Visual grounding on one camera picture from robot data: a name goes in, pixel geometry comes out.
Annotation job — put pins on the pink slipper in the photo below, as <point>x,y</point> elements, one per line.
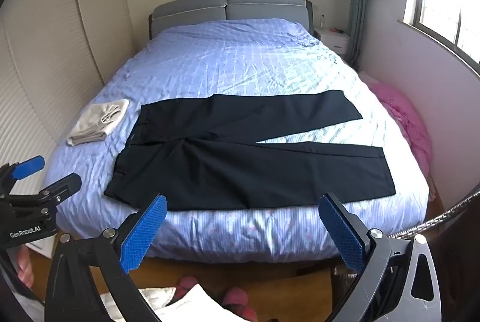
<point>238,301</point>
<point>187,286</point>

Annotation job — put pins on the person's left hand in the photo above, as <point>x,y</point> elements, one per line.
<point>26,269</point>

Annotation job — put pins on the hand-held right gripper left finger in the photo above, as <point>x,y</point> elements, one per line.
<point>144,232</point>

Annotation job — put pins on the folded beige garment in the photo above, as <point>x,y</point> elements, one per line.
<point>99,121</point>

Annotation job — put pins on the grey padded headboard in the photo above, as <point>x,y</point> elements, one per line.
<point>255,4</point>

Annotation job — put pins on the cream ribbed wardrobe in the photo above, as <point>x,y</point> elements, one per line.
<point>56,44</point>

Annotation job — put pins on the blue striped bed sheet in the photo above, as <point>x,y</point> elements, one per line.
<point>243,59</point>

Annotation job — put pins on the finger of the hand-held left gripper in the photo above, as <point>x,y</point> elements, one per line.
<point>62,187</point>
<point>28,166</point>

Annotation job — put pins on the person's white jacket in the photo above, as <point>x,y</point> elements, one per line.
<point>195,307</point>

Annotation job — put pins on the black pants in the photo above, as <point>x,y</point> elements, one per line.
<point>225,164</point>

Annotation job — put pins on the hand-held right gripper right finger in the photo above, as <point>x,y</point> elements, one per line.
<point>343,232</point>

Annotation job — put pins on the pink blanket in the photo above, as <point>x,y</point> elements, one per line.
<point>405,115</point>

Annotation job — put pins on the white nightstand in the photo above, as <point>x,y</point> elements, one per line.
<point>333,41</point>

